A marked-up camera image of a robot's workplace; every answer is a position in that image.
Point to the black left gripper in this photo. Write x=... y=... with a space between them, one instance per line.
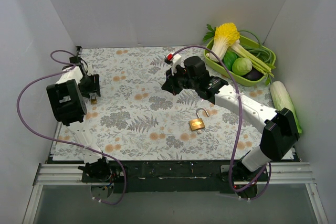
x=94 y=85

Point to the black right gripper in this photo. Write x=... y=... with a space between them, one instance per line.
x=171 y=85

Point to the small brass padlock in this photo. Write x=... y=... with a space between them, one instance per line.
x=93 y=99

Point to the large brass padlock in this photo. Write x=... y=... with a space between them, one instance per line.
x=198 y=123

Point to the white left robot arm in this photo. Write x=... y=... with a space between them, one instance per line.
x=66 y=98

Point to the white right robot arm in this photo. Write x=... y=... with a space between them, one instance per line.
x=278 y=128

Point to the floral patterned table mat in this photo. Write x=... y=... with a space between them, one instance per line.
x=134 y=119

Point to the green parsley leaf toy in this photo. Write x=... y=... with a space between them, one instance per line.
x=210 y=33

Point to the dark green vegetable toy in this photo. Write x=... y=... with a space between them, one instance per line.
x=229 y=59

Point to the green plastic basket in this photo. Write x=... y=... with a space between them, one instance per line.
x=239 y=79

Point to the round green cabbage toy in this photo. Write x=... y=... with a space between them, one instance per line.
x=242 y=66

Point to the yellow napa cabbage toy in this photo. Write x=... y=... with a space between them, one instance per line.
x=225 y=36

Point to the purple eggplant toy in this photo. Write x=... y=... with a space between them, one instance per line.
x=253 y=75

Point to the pale celery stalks toy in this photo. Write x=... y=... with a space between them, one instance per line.
x=264 y=68

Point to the green long beans toy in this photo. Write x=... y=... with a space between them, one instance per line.
x=263 y=54

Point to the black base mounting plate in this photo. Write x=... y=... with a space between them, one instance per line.
x=171 y=176

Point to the green napa cabbage toy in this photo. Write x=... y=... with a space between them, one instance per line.
x=281 y=99

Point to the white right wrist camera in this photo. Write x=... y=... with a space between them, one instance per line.
x=173 y=60

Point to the aluminium frame rail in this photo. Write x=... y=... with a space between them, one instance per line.
x=283 y=173

